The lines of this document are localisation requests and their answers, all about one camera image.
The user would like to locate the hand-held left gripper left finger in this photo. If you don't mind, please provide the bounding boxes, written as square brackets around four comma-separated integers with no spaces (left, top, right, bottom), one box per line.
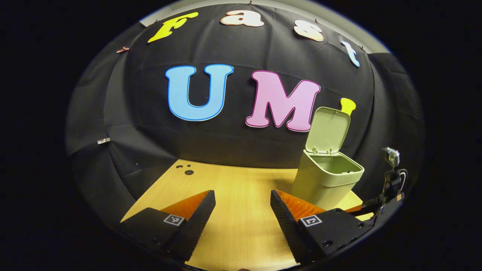
[120,190,216,262]

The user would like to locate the black backdrop cloth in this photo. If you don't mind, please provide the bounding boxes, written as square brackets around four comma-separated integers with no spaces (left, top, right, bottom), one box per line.
[65,3,425,226]

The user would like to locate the wooden desktop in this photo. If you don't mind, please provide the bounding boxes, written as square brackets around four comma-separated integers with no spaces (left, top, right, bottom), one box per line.
[120,159,373,271]

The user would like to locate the green desktop garbage bin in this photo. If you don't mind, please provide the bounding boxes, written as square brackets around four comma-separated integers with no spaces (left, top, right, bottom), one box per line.
[291,107,365,210]

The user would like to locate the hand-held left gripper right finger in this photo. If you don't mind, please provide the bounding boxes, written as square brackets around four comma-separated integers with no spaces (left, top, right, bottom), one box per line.
[270,189,377,264]

